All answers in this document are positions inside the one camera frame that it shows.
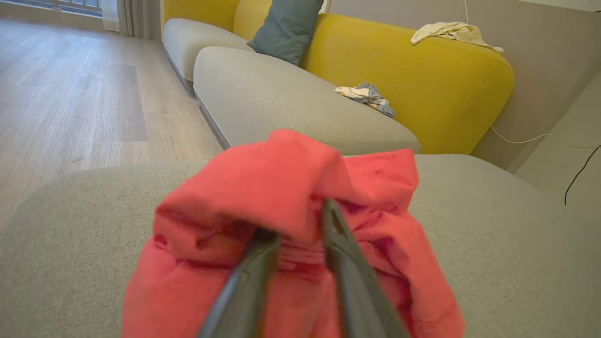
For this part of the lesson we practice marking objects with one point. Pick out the red garment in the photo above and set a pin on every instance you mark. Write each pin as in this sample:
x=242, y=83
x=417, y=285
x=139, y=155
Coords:
x=281, y=188

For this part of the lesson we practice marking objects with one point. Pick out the grey window curtain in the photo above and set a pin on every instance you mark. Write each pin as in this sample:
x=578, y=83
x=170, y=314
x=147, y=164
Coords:
x=141, y=16

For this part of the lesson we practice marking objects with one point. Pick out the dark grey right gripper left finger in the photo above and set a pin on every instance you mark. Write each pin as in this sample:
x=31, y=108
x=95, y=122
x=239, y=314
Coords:
x=244, y=291

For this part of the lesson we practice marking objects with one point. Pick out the teal throw cushion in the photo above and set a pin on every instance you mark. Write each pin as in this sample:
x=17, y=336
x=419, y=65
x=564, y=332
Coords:
x=286, y=28

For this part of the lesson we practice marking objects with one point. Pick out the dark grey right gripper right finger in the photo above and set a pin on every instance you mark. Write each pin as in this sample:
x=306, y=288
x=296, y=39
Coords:
x=357, y=281

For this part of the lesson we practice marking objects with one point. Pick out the yellow sofa backrest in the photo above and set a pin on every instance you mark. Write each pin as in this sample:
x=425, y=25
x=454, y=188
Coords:
x=251, y=16
x=197, y=9
x=422, y=94

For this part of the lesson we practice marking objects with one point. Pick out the blue cream patterned garment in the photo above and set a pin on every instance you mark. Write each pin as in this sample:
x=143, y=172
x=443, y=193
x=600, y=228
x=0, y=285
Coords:
x=368, y=96

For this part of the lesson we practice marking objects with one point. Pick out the cream crumpled garment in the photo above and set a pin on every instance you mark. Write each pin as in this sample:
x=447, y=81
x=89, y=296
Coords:
x=450, y=32

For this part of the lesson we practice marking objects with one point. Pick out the window frame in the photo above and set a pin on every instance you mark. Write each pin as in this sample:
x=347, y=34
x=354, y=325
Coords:
x=56, y=4

